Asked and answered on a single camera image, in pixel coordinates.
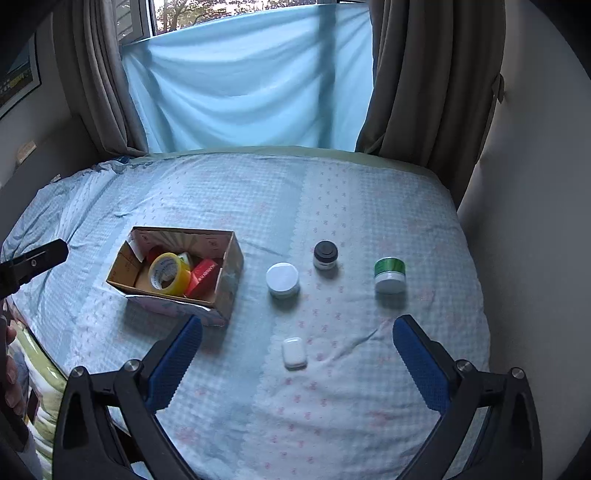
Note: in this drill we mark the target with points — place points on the green lid white jar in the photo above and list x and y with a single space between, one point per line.
390 275

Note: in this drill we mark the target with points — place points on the window with dark frame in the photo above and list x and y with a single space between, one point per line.
139 20

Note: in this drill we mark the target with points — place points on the light blue hanging cloth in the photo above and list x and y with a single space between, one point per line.
300 76

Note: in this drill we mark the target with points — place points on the red lid small jar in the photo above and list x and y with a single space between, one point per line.
153 254

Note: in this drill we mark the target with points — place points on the brown curtain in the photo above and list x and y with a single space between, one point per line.
437 81
92 76

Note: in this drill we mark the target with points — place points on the open cardboard box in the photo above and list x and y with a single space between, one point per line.
129 273

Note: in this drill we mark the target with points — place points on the white earbuds case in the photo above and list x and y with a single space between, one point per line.
294 354

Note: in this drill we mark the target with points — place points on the red medicine box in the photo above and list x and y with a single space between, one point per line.
202 279

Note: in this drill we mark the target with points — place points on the right brown curtain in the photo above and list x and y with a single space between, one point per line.
437 81

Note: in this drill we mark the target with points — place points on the person's left hand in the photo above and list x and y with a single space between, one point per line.
13 392

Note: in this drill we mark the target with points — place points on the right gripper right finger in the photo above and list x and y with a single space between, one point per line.
508 445

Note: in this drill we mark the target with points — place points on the white pill bottle green label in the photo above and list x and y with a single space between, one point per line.
186 259

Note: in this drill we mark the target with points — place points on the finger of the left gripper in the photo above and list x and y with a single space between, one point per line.
21 270

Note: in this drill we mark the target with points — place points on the yellow tape roll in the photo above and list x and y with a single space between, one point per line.
169 275

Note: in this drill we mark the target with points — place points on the light blue checkered bedsheet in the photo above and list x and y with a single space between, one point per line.
354 411

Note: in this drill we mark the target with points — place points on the framed wall picture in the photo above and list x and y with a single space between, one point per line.
22 78

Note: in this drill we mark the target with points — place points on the black lid small jar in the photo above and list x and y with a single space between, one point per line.
326 255

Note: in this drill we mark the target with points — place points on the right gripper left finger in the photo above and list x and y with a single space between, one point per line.
107 421

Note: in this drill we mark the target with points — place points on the green floral quilt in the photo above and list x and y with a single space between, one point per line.
44 385

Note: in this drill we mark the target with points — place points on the left brown curtain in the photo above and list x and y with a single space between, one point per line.
92 76

